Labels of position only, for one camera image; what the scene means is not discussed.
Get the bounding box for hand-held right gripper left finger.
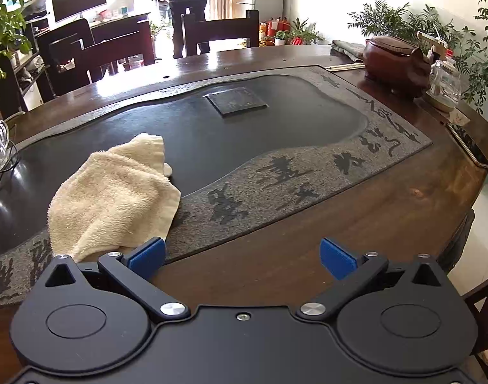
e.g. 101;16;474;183
44;237;191;323

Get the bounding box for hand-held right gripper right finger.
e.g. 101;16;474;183
297;238;448;323

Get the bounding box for cream terry towel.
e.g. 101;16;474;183
47;133;181;264

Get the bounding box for grey stone tea tray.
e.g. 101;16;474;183
0;65;433;308

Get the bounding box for black smartphone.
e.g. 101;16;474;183
448;122;488;169

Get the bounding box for square stone drain tile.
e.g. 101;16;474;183
203;86;269;118

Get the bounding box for kettle heating base panel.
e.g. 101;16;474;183
422;92;470;129

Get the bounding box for brown pig-shaped clay pot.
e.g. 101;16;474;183
362;35;432;99

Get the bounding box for glass kettle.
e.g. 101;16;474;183
422;59;462;113

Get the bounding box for dark wooden chair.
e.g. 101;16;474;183
181;9;260;57
81;19;156;84

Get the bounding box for grey folded cloth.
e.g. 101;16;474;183
331;39;366;65

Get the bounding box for black office chair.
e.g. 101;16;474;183
36;19;95;97

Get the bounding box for dark shelf unit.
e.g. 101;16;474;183
0;8;51;113

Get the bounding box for small potted green plants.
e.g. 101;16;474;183
274;18;325;46

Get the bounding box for light wooden holder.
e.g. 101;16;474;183
417;30;448;61

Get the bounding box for dark wooden desk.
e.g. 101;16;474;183
90;11;152;44

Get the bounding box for leafy green houseplant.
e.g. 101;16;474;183
456;0;488;113

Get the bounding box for potted palm plant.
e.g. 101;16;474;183
348;0;468;49

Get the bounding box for computer monitor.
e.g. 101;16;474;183
51;0;106;25

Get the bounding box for tall leafy potted tree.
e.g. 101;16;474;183
0;0;39;100

